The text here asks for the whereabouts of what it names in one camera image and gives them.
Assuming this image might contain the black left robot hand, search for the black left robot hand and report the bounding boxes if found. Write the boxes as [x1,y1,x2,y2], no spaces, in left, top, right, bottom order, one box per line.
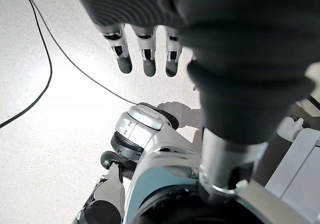
[69,0,320,195]

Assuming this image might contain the white cart caster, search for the white cart caster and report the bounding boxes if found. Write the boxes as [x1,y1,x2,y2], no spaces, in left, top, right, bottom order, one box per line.
[277,116,305,140]

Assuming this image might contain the white medical cart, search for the white medical cart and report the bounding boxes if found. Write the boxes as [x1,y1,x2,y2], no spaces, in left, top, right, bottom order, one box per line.
[264,129,320,210]

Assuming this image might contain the silver robot right leg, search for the silver robot right leg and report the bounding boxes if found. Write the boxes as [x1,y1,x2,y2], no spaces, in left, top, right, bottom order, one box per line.
[76,150,126,224]

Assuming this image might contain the thin black floor cable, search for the thin black floor cable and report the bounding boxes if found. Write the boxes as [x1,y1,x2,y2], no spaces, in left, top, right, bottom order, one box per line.
[18,0,138,106]

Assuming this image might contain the thick black floor cable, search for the thick black floor cable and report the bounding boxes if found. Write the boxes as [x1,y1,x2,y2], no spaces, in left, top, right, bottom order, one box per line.
[0,0,53,130]

